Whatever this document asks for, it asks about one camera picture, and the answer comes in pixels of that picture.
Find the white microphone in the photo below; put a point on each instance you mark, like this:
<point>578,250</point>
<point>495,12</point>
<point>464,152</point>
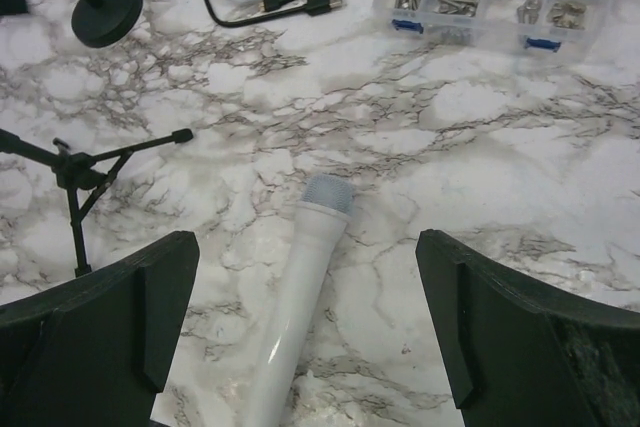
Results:
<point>320,220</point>

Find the black round-base mic stand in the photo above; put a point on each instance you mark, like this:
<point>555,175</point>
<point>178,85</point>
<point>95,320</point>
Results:
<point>100,23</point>

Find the black tripod mic stand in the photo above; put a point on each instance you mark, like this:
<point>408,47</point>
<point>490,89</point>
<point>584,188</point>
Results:
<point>84,178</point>

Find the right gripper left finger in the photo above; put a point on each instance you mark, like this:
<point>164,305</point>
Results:
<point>97,350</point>

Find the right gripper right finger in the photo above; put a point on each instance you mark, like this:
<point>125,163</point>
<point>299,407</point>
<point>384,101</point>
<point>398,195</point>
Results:
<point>520,352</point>

